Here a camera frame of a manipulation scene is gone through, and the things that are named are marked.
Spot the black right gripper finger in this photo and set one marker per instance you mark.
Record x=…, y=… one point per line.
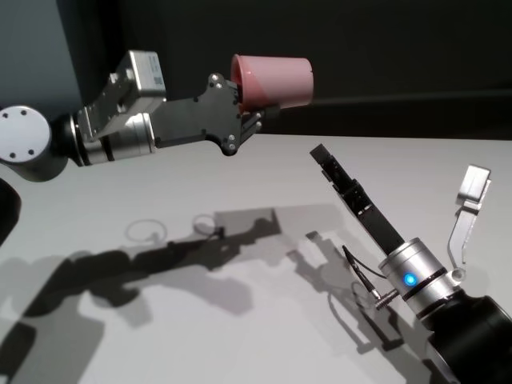
x=322, y=155

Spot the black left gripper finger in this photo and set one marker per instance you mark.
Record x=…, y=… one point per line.
x=252, y=120
x=236, y=94

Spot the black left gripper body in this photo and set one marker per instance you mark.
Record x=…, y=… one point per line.
x=192, y=120

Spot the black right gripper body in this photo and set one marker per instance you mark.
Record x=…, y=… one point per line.
x=378, y=226

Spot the pink plastic cup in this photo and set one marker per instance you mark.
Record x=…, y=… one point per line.
x=276, y=80

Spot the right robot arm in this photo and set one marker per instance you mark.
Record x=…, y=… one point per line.
x=428, y=280

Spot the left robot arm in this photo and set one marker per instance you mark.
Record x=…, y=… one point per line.
x=24, y=136

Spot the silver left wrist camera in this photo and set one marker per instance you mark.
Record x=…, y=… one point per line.
x=144, y=80

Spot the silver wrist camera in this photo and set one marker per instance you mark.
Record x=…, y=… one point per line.
x=476, y=180
x=144, y=80

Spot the thin grey horizontal frame rail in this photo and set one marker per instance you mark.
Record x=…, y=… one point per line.
x=400, y=102

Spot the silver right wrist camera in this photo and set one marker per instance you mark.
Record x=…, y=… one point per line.
x=476, y=180

